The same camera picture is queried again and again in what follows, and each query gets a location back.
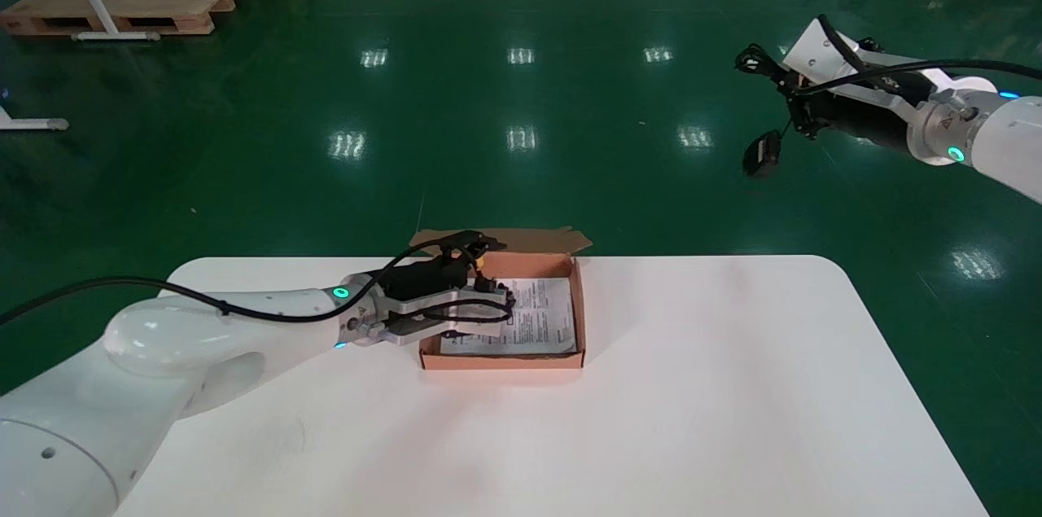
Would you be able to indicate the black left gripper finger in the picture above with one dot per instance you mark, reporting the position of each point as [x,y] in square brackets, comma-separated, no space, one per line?
[495,294]
[476,243]

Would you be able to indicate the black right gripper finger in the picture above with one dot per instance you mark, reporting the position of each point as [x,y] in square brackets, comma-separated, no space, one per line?
[798,85]
[806,122]

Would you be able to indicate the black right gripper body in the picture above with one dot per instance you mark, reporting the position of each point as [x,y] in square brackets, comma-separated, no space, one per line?
[863,118]

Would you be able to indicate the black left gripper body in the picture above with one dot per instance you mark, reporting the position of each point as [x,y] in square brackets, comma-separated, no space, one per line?
[419,279]

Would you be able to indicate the brown cardboard storage box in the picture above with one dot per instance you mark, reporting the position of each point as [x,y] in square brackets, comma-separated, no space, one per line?
[505,361]

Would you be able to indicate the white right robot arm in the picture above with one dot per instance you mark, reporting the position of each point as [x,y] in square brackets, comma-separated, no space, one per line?
[1009,134]

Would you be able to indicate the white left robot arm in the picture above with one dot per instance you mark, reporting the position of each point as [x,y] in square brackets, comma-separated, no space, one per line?
[163,338]

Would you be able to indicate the white printed paper leaflet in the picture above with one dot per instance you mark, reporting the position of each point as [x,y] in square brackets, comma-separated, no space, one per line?
[537,322]

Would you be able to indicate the white table foot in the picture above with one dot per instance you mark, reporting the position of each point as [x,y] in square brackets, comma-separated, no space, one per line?
[32,124]

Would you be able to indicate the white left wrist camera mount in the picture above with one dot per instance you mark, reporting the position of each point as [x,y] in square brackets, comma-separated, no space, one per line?
[423,315]

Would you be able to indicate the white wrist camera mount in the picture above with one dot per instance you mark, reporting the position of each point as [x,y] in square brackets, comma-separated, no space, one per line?
[423,315]
[814,53]

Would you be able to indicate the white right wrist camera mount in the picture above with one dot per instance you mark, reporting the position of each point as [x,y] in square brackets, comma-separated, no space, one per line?
[814,53]

